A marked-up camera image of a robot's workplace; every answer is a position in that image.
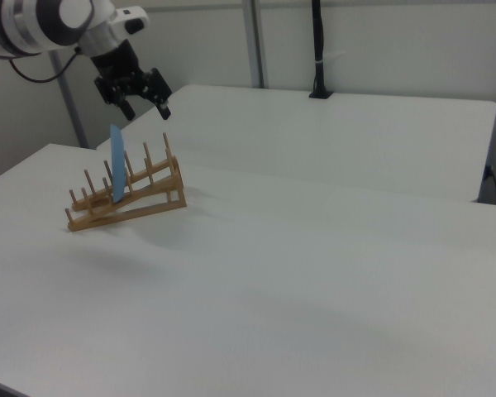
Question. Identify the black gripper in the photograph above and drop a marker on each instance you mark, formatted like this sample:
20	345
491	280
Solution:
117	70

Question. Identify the wooden plate rack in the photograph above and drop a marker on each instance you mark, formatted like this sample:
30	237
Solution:
149	194

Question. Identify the grey metal partition post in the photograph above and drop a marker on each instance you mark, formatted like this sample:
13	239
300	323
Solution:
256	41
68	103

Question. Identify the black camera stand pole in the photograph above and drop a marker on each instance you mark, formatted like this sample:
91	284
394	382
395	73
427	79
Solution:
318	49

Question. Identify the blue round plate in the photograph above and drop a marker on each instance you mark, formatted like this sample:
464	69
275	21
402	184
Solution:
117	165

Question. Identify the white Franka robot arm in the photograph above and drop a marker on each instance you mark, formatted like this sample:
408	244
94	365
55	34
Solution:
45	20

